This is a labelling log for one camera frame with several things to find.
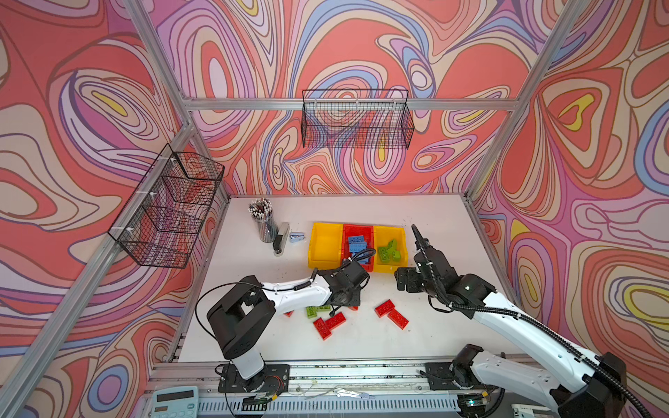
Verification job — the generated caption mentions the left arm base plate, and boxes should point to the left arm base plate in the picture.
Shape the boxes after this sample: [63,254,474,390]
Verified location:
[214,363,290,394]

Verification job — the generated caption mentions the back wire basket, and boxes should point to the back wire basket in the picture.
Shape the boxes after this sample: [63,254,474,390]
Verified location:
[301,87,415,150]

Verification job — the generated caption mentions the red studded brick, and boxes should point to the red studded brick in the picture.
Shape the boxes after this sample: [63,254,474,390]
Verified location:
[388,309,409,330]

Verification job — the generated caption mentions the red long brick diagonal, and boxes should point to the red long brick diagonal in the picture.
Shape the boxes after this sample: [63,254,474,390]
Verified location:
[325,312,347,330]

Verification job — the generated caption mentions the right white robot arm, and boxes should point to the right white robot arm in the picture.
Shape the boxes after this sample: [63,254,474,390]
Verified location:
[395,226,651,417]

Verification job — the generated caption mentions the red middle bin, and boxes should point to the red middle bin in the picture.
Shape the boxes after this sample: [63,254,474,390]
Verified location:
[341,224,376,272]

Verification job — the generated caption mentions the grey stapler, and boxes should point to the grey stapler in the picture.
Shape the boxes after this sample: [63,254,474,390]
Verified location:
[272,222,290,257]

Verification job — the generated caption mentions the left wire basket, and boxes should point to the left wire basket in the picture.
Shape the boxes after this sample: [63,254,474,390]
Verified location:
[107,145,225,269]

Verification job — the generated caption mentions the wire basket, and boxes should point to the wire basket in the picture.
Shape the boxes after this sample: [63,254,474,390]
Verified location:
[301,87,415,150]
[107,145,225,269]

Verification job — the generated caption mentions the cup of pencils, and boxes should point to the cup of pencils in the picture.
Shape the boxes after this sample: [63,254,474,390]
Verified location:
[248,198,278,243]

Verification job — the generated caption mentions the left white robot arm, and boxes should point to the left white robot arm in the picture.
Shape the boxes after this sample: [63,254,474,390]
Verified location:
[206,248,376,382]

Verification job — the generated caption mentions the left yellow bin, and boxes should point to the left yellow bin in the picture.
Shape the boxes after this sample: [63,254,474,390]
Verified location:
[308,222,343,270]

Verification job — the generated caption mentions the right yellow bin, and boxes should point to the right yellow bin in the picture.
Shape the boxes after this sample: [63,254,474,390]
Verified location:
[374,226,409,273]

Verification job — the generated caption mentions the white device bottom right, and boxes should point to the white device bottom right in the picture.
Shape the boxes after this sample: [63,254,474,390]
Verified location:
[512,403,558,418]

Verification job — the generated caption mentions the yellow bin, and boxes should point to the yellow bin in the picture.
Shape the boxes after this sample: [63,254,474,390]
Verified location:
[308,222,343,270]
[374,226,409,273]

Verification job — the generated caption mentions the small blue stapler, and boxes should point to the small blue stapler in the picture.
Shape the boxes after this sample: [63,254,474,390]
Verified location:
[289,232,306,243]

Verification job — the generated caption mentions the calculator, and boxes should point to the calculator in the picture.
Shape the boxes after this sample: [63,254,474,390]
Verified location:
[149,386,200,418]

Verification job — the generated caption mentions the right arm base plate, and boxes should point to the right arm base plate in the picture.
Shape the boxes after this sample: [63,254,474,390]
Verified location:
[419,362,498,391]

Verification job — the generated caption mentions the red long brick bottom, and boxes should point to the red long brick bottom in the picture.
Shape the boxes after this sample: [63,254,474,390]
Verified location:
[313,318,332,341]

